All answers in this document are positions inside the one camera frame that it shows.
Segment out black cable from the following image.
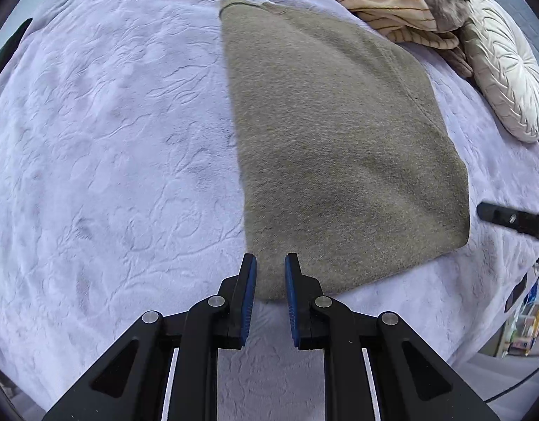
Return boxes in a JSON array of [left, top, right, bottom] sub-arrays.
[[483, 363, 539, 404]]

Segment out colourful items on floor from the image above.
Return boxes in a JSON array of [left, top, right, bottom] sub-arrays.
[[497, 257, 539, 357]]

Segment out round white pleated cushion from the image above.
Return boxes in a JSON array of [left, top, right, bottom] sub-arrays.
[[460, 0, 539, 143]]

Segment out taupe knitted sweater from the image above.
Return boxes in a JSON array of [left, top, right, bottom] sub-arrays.
[[220, 0, 470, 300]]

